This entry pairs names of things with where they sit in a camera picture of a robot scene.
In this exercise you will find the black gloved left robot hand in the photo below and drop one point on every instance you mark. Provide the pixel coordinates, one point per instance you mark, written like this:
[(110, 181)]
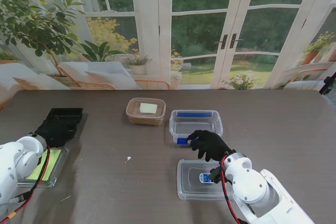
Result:
[(55, 134)]

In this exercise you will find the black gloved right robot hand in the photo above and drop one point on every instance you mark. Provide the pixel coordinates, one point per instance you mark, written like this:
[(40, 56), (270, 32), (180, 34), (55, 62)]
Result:
[(212, 146)]

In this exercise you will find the black plastic tray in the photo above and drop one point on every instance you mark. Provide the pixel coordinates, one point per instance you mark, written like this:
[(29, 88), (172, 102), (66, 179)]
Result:
[(65, 112)]

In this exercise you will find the clear lid with green label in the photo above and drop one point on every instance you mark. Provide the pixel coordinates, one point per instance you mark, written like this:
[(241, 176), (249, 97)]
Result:
[(52, 161)]

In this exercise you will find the clear box with blue clips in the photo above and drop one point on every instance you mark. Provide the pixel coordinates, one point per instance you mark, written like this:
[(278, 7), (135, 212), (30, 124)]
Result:
[(195, 124)]

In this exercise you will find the brown kraft paper container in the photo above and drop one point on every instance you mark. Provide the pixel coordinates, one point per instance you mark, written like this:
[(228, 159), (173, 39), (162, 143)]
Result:
[(143, 121)]

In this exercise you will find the clear lid with white label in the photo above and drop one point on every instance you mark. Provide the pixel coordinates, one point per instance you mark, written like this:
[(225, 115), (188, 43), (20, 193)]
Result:
[(148, 107)]

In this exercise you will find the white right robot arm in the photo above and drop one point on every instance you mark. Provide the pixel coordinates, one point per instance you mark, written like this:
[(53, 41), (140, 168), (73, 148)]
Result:
[(252, 190)]

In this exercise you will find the clear lid with blue label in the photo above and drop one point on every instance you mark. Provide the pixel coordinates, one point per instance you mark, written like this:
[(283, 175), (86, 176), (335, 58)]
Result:
[(191, 182)]

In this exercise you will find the thin pale sliver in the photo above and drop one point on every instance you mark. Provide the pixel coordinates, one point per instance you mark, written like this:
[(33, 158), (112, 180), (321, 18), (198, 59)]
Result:
[(65, 198)]

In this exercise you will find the small white scrap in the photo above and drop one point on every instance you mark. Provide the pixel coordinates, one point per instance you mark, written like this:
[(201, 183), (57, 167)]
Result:
[(128, 159)]

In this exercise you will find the printed garden backdrop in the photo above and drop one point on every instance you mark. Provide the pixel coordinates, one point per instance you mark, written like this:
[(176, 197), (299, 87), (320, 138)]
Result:
[(199, 24)]

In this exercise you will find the black tripod stand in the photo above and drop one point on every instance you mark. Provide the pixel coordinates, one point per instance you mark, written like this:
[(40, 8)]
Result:
[(326, 85)]

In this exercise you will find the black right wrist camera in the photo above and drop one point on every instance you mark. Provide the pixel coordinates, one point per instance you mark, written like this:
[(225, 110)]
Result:
[(215, 175)]

